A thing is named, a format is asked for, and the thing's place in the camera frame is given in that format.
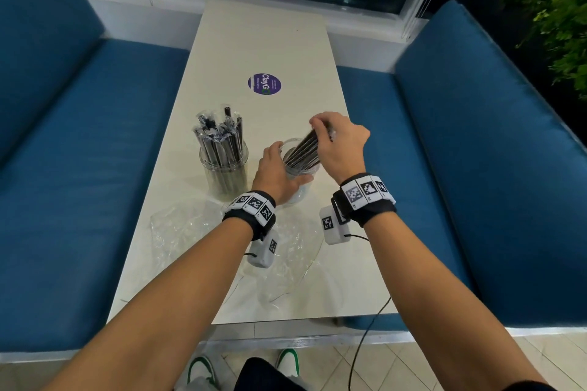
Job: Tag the round purple sticker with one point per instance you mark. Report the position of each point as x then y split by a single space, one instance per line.
264 84

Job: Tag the clear plastic jar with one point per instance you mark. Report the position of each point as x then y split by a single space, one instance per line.
302 191
224 177

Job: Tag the person's left thumb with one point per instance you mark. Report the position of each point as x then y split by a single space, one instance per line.
299 185

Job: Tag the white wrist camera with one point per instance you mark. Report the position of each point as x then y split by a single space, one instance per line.
263 249
331 225

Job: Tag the person's right fingers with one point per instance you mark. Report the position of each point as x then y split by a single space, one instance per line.
322 122

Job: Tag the blue back cushion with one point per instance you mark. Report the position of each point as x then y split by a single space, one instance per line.
36 38
495 166

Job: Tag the bundle of bare black straws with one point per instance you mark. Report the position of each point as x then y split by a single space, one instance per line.
306 150

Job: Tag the green plant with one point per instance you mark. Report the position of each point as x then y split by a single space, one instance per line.
555 6

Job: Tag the bunch of wrapped black straws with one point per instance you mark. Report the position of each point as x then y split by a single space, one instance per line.
220 138

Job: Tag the person's left hand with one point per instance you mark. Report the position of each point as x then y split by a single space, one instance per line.
268 173

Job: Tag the person's dark trousers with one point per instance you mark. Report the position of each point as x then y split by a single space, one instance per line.
266 377

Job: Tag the person's right forearm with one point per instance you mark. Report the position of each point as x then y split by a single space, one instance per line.
435 303

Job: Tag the clear plastic bag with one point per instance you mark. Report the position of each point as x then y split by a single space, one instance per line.
183 230
293 267

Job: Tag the black marker wristband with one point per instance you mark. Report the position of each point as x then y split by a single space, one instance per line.
250 216
367 203

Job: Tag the blue seat cushion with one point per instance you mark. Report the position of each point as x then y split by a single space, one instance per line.
87 184
394 166

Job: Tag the person's right hand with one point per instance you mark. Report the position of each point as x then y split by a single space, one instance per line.
344 148

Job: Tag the white and green shoe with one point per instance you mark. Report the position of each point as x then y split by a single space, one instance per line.
289 361
201 370

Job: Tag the person's left forearm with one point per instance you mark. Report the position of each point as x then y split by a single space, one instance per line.
160 313

